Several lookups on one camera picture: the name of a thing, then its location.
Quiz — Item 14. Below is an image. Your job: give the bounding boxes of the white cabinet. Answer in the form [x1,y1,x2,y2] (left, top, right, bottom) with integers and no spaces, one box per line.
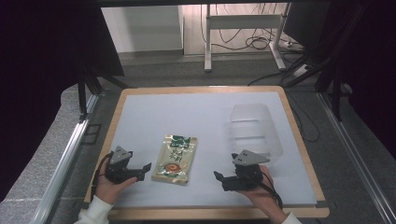
[100,5,185,54]

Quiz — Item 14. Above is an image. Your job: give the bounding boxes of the aluminium rail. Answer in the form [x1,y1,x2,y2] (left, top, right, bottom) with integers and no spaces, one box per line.
[316,91,396,224]
[29,92,100,224]

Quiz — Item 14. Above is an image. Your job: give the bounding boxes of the black curtain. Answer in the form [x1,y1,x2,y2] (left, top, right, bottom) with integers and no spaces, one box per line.
[283,0,396,161]
[0,0,125,203]

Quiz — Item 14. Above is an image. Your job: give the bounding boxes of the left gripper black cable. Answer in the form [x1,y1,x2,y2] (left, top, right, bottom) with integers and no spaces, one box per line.
[91,151,114,200]

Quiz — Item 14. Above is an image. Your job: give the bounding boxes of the white table mat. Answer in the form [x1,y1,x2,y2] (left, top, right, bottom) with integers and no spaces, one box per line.
[108,91,318,209]

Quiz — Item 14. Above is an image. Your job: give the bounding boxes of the green and beige snack packet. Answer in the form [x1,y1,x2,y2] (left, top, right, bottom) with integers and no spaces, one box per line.
[151,133,199,186]

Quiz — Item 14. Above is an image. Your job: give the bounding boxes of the white metal stand frame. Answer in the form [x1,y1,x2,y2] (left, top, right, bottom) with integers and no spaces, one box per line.
[204,3,288,73]

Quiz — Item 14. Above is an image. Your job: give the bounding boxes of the person's right hand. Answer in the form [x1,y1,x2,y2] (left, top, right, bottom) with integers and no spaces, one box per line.
[236,164,288,224]

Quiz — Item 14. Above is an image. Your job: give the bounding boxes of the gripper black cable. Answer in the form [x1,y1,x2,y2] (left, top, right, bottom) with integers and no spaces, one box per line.
[261,171,284,210]
[91,151,114,200]

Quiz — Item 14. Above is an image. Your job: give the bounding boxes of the white power strip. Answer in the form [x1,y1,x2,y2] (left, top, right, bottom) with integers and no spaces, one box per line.
[292,63,310,78]

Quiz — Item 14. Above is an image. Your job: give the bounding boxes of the clear plastic container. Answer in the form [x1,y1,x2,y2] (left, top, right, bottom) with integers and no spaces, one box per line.
[229,103,285,159]

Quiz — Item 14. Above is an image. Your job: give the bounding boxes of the person's left hand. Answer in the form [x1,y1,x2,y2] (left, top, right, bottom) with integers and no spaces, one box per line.
[94,158,138,205]

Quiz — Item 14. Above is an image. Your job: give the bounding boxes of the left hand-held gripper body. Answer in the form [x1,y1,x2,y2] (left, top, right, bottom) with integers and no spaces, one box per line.
[104,146,140,185]

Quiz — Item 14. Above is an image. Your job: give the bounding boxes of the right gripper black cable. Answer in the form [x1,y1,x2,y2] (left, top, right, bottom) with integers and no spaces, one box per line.
[261,171,284,210]

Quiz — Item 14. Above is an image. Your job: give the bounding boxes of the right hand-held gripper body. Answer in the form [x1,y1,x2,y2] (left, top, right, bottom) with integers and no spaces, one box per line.
[221,149,271,192]

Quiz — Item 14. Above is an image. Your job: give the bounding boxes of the black metal stand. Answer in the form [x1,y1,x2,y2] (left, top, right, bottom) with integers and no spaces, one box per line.
[77,62,132,122]
[281,3,368,123]

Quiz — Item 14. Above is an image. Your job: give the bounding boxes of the black floor cables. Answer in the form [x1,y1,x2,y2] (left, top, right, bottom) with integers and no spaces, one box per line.
[200,3,304,52]

